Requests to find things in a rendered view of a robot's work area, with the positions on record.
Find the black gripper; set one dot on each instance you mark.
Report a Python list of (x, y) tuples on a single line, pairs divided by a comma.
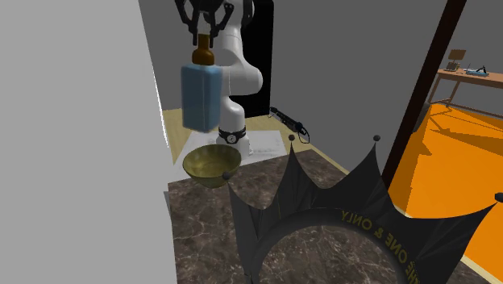
[(207, 5)]

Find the blue bottle with brown cap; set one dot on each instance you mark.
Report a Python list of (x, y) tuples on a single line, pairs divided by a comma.
[(200, 98)]

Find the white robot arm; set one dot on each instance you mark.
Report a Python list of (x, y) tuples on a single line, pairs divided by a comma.
[(235, 74)]

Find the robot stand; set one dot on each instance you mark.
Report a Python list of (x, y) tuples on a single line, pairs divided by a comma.
[(267, 144)]

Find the olive gold bowl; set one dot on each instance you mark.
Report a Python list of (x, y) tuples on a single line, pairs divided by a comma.
[(210, 167)]

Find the black crown with gold lettering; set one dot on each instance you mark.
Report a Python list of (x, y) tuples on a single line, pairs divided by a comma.
[(298, 188)]

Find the wooden desk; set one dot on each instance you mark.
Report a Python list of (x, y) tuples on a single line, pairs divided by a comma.
[(477, 78)]

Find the dark brown wooden post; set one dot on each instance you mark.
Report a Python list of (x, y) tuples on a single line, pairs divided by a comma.
[(422, 90)]

